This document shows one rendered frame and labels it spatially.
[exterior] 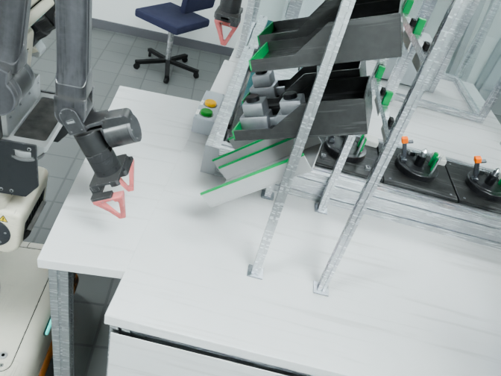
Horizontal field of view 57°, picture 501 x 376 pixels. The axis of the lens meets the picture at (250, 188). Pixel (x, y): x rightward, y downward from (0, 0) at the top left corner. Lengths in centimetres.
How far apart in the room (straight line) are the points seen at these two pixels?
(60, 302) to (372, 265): 83
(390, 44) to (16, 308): 145
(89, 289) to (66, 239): 102
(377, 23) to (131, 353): 85
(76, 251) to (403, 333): 80
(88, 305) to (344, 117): 152
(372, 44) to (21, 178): 85
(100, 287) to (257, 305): 120
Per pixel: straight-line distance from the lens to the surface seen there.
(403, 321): 125
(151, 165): 144
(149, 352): 112
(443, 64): 263
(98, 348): 203
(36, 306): 180
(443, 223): 156
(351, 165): 149
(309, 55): 89
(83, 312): 212
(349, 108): 92
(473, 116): 253
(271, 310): 111
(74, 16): 88
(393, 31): 87
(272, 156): 114
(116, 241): 119
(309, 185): 143
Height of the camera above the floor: 171
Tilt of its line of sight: 36 degrees down
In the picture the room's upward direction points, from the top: 16 degrees clockwise
